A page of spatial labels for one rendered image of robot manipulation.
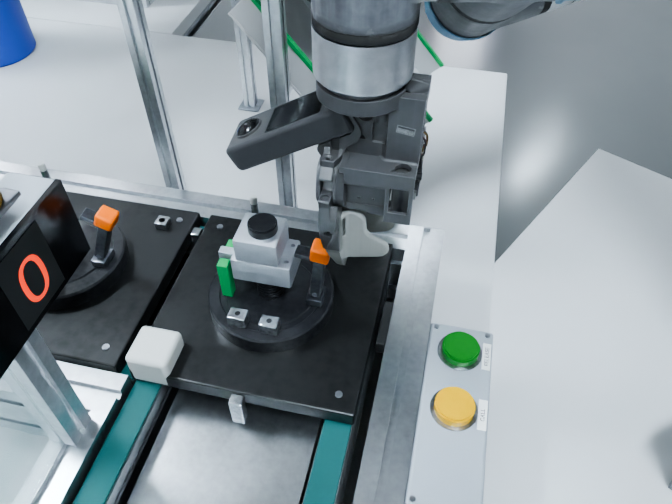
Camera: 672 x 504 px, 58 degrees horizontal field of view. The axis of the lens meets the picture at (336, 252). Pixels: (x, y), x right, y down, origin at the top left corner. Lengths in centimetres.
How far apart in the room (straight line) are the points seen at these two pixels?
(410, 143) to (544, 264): 49
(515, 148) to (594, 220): 160
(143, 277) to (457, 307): 41
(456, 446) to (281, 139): 33
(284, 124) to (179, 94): 77
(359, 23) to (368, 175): 13
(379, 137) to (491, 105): 74
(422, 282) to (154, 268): 32
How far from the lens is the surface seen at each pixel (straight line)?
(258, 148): 51
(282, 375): 64
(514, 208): 231
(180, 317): 70
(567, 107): 291
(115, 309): 73
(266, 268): 62
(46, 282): 47
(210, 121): 117
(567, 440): 77
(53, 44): 151
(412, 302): 72
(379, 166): 49
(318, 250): 60
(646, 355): 88
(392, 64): 43
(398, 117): 47
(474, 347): 67
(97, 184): 91
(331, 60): 44
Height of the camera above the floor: 151
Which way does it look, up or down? 47 degrees down
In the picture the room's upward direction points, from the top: straight up
